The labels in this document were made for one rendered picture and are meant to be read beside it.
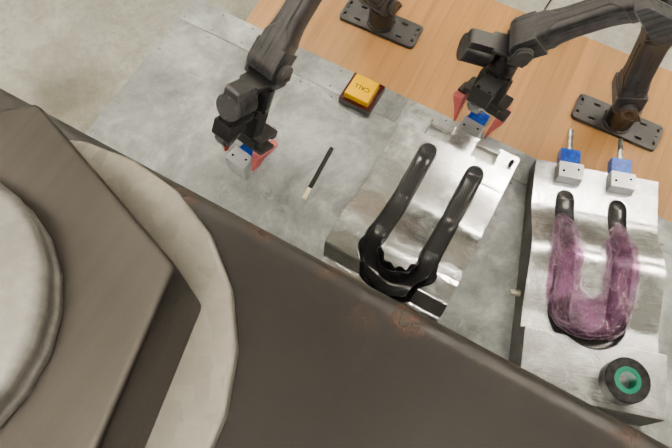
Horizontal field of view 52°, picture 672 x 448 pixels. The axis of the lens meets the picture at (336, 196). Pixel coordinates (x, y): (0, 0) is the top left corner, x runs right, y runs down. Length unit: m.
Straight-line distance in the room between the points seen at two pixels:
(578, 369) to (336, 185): 0.61
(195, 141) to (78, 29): 1.39
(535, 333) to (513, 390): 1.17
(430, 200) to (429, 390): 1.25
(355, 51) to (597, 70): 0.58
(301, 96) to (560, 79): 0.61
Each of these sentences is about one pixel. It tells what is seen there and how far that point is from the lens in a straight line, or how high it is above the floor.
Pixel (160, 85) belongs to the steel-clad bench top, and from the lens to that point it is 1.68.
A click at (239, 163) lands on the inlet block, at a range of 1.48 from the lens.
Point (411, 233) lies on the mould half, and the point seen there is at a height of 0.91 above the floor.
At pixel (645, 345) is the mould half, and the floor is 0.87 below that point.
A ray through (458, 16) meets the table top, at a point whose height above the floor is 0.80.
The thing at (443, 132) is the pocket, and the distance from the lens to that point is 1.51.
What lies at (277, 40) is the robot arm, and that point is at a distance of 1.32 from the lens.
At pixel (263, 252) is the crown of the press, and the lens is 0.18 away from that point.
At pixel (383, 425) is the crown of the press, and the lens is 0.17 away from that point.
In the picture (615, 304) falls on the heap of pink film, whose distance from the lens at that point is 1.43.
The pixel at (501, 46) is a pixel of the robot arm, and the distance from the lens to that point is 1.43.
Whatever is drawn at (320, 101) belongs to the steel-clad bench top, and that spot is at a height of 0.80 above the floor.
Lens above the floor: 2.17
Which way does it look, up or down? 66 degrees down
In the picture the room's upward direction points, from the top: 1 degrees clockwise
